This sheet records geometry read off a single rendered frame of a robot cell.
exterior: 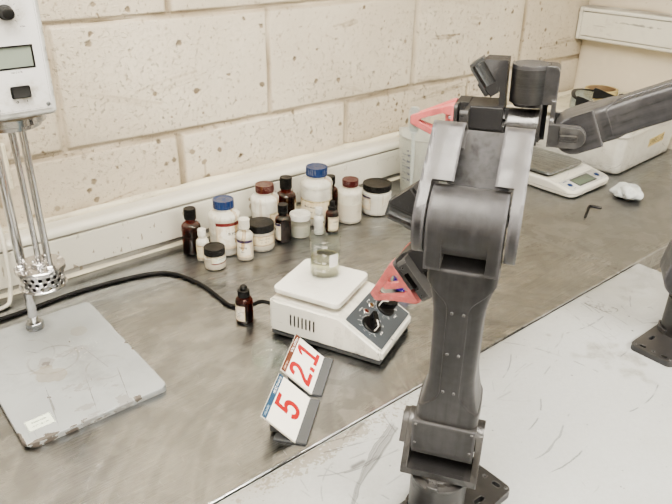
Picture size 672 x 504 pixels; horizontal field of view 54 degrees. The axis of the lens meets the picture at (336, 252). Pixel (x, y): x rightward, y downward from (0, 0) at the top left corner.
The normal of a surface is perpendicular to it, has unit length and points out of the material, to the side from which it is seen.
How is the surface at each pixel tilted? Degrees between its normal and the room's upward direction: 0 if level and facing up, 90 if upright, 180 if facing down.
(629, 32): 90
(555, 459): 0
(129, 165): 90
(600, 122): 87
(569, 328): 0
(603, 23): 90
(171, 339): 0
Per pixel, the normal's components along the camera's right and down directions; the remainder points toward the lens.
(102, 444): 0.02, -0.89
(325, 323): -0.45, 0.39
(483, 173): -0.25, -0.04
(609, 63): -0.77, 0.28
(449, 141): -0.16, -0.47
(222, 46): 0.64, 0.36
